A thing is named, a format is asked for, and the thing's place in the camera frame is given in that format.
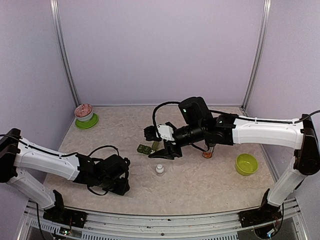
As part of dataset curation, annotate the aluminium frame post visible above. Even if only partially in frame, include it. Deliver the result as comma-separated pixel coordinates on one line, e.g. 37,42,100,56
241,0,272,112
50,0,81,107

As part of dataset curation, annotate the lime green plate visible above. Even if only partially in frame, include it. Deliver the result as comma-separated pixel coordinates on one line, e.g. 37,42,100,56
75,113,99,130

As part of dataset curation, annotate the lime green bowl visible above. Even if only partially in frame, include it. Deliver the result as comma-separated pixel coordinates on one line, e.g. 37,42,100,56
235,153,259,176

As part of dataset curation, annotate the right aluminium frame post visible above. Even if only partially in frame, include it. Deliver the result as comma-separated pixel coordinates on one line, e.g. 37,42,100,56
241,0,272,112

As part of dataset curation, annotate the small white pill bottle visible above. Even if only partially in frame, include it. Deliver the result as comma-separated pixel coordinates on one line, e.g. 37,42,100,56
155,164,165,175

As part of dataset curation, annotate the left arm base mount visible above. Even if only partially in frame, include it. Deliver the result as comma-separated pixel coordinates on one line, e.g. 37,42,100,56
43,190,87,229

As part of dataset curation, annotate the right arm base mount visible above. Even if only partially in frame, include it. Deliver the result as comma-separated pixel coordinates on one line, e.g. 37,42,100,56
238,188,283,228

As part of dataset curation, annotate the green weekly pill organizer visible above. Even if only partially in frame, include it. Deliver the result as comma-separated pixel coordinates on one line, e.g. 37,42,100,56
136,141,160,155

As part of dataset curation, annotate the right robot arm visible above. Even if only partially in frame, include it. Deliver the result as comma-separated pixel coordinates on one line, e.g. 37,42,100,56
143,96,320,222

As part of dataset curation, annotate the red patterned white bowl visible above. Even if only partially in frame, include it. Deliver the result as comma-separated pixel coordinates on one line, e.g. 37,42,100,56
74,103,94,122

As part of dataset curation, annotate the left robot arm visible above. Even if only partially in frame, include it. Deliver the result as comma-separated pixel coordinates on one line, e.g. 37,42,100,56
0,128,130,223

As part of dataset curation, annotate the left aluminium frame post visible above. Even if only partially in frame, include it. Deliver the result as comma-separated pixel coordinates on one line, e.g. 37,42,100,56
50,0,81,107

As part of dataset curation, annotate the front aluminium rail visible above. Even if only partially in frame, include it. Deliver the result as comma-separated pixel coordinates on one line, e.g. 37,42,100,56
17,197,308,240

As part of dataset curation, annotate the orange pill bottle grey cap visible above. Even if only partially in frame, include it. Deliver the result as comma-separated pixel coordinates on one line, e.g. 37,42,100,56
202,144,216,159

